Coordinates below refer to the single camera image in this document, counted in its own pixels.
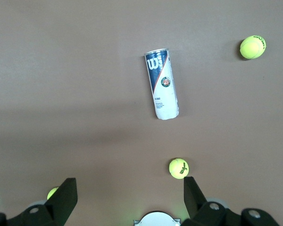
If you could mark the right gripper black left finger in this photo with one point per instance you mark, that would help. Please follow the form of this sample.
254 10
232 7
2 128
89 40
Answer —
63 200

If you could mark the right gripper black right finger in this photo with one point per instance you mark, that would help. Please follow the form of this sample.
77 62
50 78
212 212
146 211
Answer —
195 202

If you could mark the white blue tennis ball can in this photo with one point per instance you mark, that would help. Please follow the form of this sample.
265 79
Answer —
163 89

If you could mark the yellow-green tennis ball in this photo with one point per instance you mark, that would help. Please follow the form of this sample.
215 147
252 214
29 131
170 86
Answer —
52 193
178 169
251 48

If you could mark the brown table cover cloth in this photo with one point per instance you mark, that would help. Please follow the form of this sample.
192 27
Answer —
61 70

